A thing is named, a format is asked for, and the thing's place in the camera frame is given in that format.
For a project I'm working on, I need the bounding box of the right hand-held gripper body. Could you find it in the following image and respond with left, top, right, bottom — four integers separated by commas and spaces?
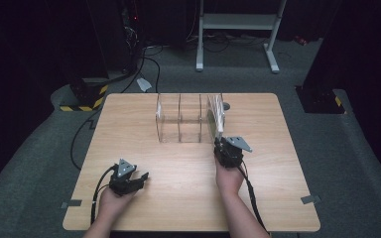
213, 136, 254, 170

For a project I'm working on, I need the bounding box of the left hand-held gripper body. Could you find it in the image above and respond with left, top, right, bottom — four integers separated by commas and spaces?
108, 158, 139, 196

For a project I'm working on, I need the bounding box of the stack of white plates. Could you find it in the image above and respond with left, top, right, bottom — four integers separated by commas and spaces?
205, 93, 226, 142

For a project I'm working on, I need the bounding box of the clear acrylic divider rack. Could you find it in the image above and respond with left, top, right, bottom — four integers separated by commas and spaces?
155, 92, 226, 144

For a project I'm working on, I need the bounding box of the person's left hand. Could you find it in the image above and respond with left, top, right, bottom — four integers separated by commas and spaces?
96, 187, 137, 222

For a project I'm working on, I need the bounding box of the person's right hand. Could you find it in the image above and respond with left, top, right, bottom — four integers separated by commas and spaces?
214, 156, 246, 198

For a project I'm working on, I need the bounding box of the grey tape strip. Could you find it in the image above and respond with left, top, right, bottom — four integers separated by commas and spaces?
300, 194, 322, 205
61, 198, 83, 209

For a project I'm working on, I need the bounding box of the black yellow striped base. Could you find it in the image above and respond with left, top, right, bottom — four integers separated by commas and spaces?
59, 76, 110, 113

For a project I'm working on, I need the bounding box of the grey flat floor piece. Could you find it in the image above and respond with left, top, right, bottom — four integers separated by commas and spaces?
135, 77, 153, 93

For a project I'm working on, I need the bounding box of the dark base with yellow mark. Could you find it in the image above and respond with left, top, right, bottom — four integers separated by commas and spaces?
295, 85, 347, 116

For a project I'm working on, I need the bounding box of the white metal stand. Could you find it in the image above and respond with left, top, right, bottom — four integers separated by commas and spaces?
194, 0, 288, 74

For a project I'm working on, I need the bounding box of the dark equipment tower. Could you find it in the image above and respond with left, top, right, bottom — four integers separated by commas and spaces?
118, 0, 147, 74

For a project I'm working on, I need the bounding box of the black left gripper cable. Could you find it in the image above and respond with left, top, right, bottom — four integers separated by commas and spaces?
89, 164, 119, 226

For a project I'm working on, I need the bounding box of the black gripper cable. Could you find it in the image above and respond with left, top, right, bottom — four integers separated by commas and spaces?
237, 161, 270, 233
89, 164, 119, 226

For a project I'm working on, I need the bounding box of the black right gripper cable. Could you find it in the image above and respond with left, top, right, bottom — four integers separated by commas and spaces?
237, 161, 270, 233

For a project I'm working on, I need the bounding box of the black floor cable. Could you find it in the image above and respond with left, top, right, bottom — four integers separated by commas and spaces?
69, 108, 103, 172

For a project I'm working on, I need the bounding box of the black cable bundle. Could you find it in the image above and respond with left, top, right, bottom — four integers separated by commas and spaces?
121, 45, 165, 94

